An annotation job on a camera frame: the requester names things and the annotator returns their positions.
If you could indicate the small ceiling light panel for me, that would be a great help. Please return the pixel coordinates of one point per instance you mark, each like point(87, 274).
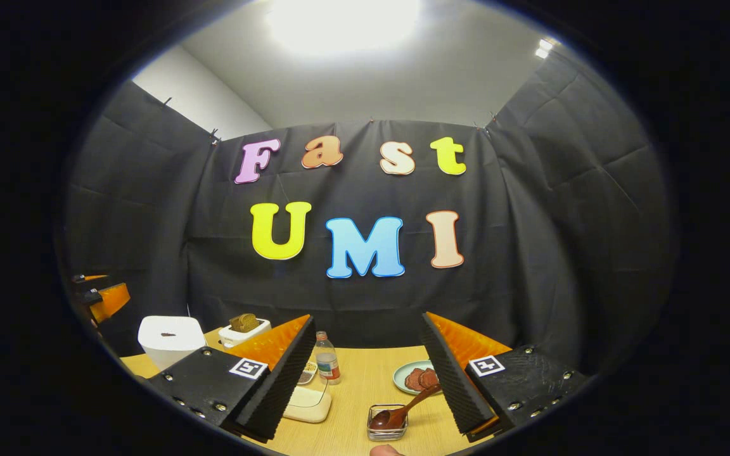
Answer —
point(544, 49)

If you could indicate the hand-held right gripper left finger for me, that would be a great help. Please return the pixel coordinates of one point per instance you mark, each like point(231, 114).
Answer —
point(282, 386)

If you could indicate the brown meat slice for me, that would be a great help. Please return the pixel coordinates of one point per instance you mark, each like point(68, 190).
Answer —
point(413, 380)
point(430, 377)

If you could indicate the pale green plate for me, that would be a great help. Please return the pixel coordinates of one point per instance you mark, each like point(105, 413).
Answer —
point(400, 380)

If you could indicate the white rice cooker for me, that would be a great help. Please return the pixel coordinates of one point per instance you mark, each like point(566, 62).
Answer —
point(172, 345)

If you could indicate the large ceiling light panel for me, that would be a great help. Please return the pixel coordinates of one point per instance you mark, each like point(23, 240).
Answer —
point(343, 22)

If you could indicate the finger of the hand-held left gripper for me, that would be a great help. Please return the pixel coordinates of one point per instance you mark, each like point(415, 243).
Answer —
point(89, 278)
point(111, 301)

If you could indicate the clear plastic water bottle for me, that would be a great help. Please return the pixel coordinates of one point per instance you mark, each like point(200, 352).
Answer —
point(327, 361)

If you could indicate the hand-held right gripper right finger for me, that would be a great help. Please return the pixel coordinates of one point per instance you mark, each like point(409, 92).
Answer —
point(457, 386)

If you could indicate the brown wooden spoon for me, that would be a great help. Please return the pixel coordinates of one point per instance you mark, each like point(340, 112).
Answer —
point(403, 408)

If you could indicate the white toaster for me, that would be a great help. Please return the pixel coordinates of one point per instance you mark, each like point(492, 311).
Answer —
point(238, 337)

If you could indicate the toasted bread slice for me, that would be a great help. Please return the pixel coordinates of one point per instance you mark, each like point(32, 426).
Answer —
point(244, 323)

